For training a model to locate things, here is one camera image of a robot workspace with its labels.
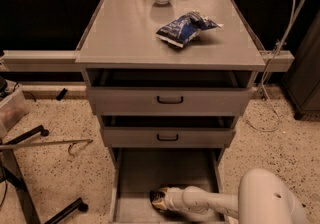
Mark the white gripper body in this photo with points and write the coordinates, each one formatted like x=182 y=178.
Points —
x=173 y=198

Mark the dark rxbar chocolate bar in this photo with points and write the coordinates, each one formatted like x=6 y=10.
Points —
x=156 y=196

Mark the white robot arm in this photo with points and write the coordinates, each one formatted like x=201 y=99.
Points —
x=262 y=198

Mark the bottom grey open drawer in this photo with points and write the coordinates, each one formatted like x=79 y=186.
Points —
x=143 y=170

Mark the middle grey drawer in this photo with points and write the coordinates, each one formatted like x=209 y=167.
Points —
x=167 y=131

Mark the top grey drawer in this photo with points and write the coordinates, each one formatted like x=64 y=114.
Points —
x=167 y=92

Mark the grey drawer cabinet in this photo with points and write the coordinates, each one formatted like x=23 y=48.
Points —
x=123 y=36

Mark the metal hook rod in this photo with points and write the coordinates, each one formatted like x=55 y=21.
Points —
x=7 y=147

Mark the small black floor block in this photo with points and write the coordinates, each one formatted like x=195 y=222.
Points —
x=61 y=94

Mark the black stand base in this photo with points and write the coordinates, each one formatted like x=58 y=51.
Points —
x=11 y=172

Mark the blue chip bag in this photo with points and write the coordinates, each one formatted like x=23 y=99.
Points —
x=184 y=29

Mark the dark grey side cabinet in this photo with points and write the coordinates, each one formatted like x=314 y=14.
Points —
x=302 y=81

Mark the clear plastic storage box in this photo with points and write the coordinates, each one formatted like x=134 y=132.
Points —
x=12 y=108

